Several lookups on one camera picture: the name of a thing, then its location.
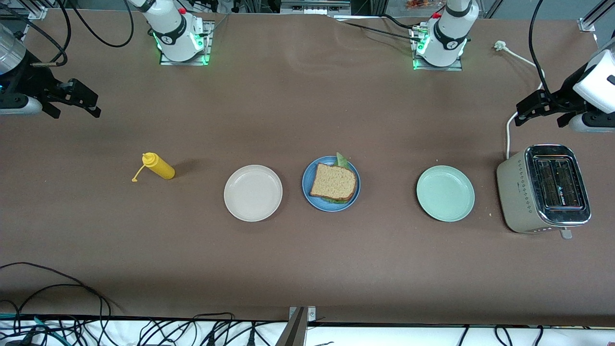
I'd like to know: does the yellow mustard squeeze bottle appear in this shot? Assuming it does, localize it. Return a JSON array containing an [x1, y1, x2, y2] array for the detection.
[[131, 152, 176, 184]]

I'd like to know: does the green lettuce leaf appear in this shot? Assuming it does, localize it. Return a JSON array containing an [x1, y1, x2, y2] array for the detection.
[[327, 152, 351, 205]]

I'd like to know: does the green round plate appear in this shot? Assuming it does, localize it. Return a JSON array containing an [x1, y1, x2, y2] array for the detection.
[[416, 165, 476, 222]]

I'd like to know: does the beige round plate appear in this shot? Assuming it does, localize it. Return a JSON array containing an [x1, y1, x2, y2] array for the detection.
[[223, 165, 283, 222]]

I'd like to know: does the blue round plate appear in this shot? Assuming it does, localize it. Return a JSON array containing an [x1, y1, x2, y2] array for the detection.
[[302, 155, 361, 212]]

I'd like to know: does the beige chrome toaster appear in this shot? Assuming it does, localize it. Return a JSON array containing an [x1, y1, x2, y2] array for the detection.
[[496, 144, 592, 240]]

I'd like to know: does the white toaster power cable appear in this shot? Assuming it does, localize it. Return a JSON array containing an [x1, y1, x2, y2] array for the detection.
[[494, 41, 546, 160]]

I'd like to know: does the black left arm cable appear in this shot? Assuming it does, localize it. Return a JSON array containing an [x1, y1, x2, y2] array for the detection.
[[529, 0, 553, 104]]

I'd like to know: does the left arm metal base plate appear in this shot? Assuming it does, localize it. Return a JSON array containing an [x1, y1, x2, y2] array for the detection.
[[412, 24, 463, 72]]

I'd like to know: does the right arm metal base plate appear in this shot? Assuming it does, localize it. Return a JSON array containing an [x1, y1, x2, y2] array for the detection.
[[160, 20, 214, 66]]

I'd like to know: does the teal cable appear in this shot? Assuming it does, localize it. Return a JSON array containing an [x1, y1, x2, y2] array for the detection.
[[0, 312, 63, 346]]

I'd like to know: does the aluminium frame rail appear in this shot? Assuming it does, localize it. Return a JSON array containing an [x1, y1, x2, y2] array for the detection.
[[280, 0, 351, 15]]

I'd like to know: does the black cable with plug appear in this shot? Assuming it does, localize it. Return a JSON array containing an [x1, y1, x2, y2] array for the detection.
[[240, 320, 270, 346], [192, 312, 236, 346]]

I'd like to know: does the aluminium profile post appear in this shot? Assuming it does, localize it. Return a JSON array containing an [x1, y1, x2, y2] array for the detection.
[[275, 308, 308, 346]]

